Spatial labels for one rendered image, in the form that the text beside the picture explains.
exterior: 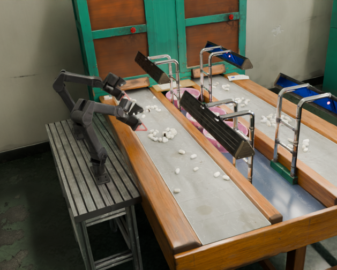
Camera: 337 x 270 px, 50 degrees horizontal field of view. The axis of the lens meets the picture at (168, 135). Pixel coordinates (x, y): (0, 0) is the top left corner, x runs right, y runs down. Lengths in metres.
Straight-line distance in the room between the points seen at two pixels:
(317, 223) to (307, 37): 3.61
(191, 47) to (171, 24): 0.26
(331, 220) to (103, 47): 1.99
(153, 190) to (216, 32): 1.80
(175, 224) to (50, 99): 2.51
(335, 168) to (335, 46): 2.96
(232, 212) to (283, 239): 0.23
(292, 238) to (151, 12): 1.96
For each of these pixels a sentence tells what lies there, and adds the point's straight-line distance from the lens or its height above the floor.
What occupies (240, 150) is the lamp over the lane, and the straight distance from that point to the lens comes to 1.35.
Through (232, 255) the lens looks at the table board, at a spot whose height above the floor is 0.66.
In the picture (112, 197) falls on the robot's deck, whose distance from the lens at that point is 1.88.
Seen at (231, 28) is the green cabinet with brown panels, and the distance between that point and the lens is 3.20.
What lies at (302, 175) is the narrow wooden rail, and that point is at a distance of 1.86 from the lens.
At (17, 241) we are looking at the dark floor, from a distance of 2.87.
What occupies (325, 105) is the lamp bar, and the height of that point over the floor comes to 1.07.
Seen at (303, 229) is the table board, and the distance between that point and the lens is 1.64.
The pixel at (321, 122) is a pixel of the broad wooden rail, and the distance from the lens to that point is 2.36.
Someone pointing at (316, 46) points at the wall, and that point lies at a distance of 5.17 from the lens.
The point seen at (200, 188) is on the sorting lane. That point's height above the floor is 0.74.
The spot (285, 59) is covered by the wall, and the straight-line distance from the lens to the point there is 4.87.
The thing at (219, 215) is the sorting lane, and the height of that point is 0.74.
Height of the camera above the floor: 1.74
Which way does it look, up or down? 27 degrees down
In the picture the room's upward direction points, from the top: 5 degrees counter-clockwise
